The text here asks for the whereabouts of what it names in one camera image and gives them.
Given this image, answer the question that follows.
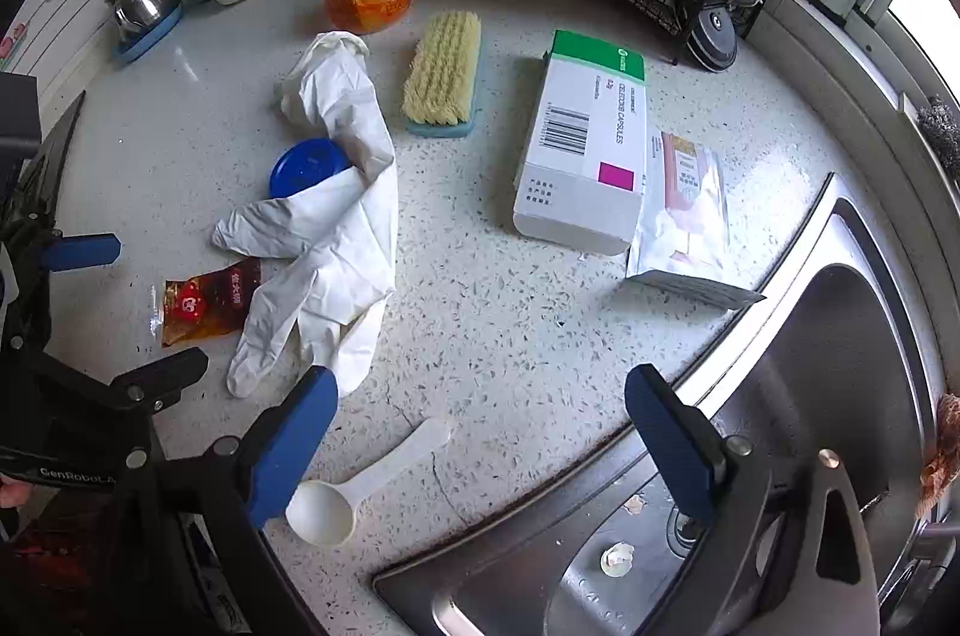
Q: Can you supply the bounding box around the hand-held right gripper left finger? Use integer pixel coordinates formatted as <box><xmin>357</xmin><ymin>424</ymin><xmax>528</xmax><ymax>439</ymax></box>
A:
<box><xmin>112</xmin><ymin>366</ymin><xmax>338</xmax><ymax>636</ymax></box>

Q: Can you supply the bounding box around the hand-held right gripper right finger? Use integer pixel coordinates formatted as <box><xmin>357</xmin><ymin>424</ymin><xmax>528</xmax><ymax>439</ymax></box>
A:
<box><xmin>625</xmin><ymin>364</ymin><xmax>880</xmax><ymax>636</ymax></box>

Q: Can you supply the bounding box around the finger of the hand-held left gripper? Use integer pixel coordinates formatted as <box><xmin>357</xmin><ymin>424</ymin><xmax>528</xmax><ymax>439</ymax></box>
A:
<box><xmin>0</xmin><ymin>92</ymin><xmax>121</xmax><ymax>273</ymax></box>
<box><xmin>15</xmin><ymin>349</ymin><xmax>209</xmax><ymax>438</ymax></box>

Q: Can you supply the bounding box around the white plastic spoon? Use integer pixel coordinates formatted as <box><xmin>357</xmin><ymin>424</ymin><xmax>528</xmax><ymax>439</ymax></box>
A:
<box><xmin>285</xmin><ymin>418</ymin><xmax>452</xmax><ymax>547</ymax></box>

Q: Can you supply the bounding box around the red sauce packet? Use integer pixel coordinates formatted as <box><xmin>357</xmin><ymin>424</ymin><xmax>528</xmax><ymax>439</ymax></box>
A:
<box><xmin>150</xmin><ymin>257</ymin><xmax>262</xmax><ymax>348</ymax></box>

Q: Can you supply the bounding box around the blue round lid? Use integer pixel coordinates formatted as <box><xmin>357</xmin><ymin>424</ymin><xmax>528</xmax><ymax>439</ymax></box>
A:
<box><xmin>269</xmin><ymin>137</ymin><xmax>353</xmax><ymax>198</ymax></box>

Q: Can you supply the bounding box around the white rubber glove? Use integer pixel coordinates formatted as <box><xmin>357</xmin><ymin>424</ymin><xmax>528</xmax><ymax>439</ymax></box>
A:
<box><xmin>212</xmin><ymin>31</ymin><xmax>398</xmax><ymax>399</ymax></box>

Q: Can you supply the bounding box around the white green medicine box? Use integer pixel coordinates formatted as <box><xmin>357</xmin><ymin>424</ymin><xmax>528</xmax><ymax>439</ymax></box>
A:
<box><xmin>514</xmin><ymin>30</ymin><xmax>647</xmax><ymax>256</ymax></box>

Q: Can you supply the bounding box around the eggshell piece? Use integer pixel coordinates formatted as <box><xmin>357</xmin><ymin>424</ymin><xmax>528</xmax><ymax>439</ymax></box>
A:
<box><xmin>600</xmin><ymin>542</ymin><xmax>637</xmax><ymax>578</ymax></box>

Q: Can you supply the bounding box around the stainless steel sink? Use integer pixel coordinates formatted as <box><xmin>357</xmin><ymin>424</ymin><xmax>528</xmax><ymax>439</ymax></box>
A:
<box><xmin>373</xmin><ymin>175</ymin><xmax>960</xmax><ymax>636</ymax></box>

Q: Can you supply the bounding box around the blue round dish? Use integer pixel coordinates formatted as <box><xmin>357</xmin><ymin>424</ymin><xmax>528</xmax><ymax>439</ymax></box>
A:
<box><xmin>114</xmin><ymin>2</ymin><xmax>185</xmax><ymax>65</ymax></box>

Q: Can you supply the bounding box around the orange dish rag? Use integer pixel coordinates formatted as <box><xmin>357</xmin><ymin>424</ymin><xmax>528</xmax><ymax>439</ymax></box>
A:
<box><xmin>919</xmin><ymin>392</ymin><xmax>960</xmax><ymax>517</ymax></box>

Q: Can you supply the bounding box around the dark steel wool scrubber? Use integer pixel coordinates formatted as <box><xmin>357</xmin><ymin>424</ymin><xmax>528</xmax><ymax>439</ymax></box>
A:
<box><xmin>915</xmin><ymin>96</ymin><xmax>960</xmax><ymax>202</ymax></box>

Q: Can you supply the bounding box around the yellow bristle scrub brush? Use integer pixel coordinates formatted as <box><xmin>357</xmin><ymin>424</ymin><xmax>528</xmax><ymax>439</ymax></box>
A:
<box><xmin>403</xmin><ymin>11</ymin><xmax>482</xmax><ymax>140</ymax></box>

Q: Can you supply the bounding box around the window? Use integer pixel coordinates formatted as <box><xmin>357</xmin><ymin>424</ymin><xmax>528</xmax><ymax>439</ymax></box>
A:
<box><xmin>780</xmin><ymin>0</ymin><xmax>960</xmax><ymax>104</ymax></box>

